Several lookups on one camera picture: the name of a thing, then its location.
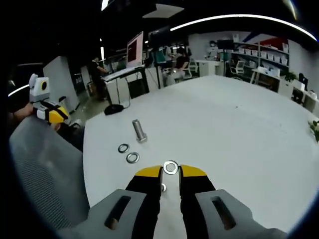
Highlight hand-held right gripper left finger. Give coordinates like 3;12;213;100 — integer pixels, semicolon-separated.
56;164;164;239

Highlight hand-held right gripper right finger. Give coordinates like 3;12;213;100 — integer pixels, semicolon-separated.
178;164;288;239

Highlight large threaded stud bolt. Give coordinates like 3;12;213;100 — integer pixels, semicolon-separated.
132;119;149;144

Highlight person's left hand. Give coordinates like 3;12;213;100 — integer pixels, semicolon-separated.
10;103;35;120

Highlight grey mesh chair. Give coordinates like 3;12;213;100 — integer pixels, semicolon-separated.
9;116;91;232

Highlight black computer mouse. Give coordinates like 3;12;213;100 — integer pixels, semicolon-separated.
104;104;125;116

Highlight standing desk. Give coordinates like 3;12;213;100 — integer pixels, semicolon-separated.
101;64;151;106

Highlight large computer monitor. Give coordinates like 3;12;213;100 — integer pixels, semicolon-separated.
126;31;145;68

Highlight dark hanging screen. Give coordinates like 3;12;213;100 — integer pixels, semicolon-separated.
148;25;172;48

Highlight green potted plant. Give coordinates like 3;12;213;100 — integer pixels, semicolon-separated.
308;120;319;143

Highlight white office chair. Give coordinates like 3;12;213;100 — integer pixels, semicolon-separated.
230;60;247;76

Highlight white office desks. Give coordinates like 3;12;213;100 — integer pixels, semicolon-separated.
250;66;319;110

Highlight square ceiling light panel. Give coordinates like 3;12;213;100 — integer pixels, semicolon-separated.
142;3;185;19

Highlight small green plant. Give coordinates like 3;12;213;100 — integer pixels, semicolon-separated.
283;70;299;83

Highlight storage shelving with white bins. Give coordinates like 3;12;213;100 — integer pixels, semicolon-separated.
231;40;292;72

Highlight curved ceiling light strip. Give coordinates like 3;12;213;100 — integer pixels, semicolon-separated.
169;14;319;42

